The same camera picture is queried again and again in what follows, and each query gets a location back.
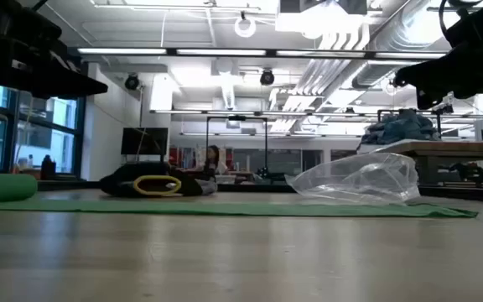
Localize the black work glove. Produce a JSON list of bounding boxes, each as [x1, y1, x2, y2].
[[182, 167, 219, 196]]

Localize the wooden workbench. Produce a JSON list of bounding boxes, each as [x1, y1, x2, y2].
[[356, 140, 483, 185]]

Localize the clear plastic bag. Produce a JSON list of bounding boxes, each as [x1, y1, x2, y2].
[[285, 152, 422, 206]]

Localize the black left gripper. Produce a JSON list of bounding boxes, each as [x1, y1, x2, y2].
[[0, 37, 108, 100]]

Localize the black bag with yellow loop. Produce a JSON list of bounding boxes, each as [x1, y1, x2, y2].
[[99, 161, 204, 198]]

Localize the black bottle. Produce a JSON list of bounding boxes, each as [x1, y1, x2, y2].
[[40, 154, 57, 180]]

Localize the green elastic bandage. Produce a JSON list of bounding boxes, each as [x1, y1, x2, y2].
[[0, 174, 479, 219]]

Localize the blue cloth pile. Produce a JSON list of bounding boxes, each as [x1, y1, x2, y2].
[[361, 108, 440, 146]]

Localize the black metal stand frame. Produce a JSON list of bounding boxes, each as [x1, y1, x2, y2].
[[205, 115, 268, 177]]

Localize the long ceiling light strip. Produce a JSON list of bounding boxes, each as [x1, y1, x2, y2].
[[76, 46, 448, 60]]

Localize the large black monitor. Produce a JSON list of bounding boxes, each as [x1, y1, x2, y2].
[[120, 127, 169, 156]]

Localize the large glass window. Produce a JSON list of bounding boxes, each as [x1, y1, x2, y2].
[[0, 79, 86, 177]]

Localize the silver air duct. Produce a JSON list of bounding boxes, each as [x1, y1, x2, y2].
[[352, 0, 448, 89]]

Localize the person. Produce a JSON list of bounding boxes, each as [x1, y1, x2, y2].
[[201, 144, 222, 182]]

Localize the round white ceiling lamp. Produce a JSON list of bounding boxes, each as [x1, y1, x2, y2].
[[233, 11, 257, 39]]

